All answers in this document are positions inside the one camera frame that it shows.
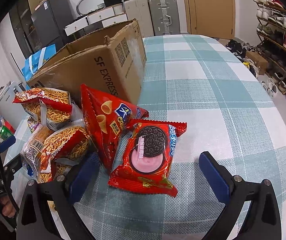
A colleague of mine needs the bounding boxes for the silver suitcase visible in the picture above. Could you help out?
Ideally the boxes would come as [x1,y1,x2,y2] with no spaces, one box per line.
[148,0,181,37]

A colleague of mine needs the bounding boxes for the pile of shoes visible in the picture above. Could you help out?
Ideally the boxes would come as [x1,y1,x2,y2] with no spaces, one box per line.
[225,39,258,75]

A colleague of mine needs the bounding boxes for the teal checked tablecloth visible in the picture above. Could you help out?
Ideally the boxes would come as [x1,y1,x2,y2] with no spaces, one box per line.
[3,34,286,240]

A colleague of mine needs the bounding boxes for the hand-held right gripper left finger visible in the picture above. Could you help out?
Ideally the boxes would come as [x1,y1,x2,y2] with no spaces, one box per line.
[16,151,101,240]

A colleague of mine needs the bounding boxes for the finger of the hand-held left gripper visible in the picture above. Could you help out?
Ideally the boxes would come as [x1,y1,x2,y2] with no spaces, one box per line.
[3,155,25,178]
[0,135,17,151]

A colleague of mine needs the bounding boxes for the white sneaker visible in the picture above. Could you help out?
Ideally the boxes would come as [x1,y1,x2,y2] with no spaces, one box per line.
[266,79,279,97]

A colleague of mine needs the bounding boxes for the small brown cardboard box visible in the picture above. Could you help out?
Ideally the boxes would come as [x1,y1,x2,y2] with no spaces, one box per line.
[245,51,268,75]

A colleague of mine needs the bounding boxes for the red cookie packet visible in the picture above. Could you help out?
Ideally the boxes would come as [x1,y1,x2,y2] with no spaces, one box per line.
[108,119,187,198]

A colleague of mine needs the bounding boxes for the red corn snack bag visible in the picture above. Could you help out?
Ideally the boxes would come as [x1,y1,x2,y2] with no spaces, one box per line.
[80,84,149,173]

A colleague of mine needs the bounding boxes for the wooden shoe rack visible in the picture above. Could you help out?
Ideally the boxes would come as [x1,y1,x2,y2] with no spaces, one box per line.
[254,0,286,95]

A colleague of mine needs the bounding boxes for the wooden door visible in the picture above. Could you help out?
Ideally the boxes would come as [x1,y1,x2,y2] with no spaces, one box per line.
[181,0,236,39]

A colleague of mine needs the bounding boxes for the blue gift bag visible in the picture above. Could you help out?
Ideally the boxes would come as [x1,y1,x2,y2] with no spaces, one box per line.
[22,44,57,80]

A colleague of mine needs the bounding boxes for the beige suitcase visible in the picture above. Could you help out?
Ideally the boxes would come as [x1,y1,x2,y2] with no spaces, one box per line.
[124,0,154,37]

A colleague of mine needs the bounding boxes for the white appliance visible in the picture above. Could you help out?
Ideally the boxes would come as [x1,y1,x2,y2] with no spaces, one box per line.
[0,81,31,130]

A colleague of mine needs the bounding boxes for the person's left hand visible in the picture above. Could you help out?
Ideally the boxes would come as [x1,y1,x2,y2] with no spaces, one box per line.
[0,195,17,218]

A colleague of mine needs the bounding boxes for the large cardboard box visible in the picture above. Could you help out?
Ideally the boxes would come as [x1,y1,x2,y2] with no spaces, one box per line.
[27,18,147,110]

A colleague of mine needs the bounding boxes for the white drawer cabinet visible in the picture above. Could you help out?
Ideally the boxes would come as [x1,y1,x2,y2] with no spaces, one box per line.
[64,5,128,37]

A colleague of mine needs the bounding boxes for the clear bread packet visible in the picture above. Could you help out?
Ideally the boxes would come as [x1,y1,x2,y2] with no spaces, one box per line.
[20,124,55,170]

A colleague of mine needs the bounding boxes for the dark grey refrigerator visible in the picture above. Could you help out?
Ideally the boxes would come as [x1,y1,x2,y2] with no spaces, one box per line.
[30,0,75,53]

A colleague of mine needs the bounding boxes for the dark glass cabinet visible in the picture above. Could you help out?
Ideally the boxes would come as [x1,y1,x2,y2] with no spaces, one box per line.
[8,0,37,58]

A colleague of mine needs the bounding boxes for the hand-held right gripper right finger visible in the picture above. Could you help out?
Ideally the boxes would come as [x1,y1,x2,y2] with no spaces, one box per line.
[199,151,282,240]

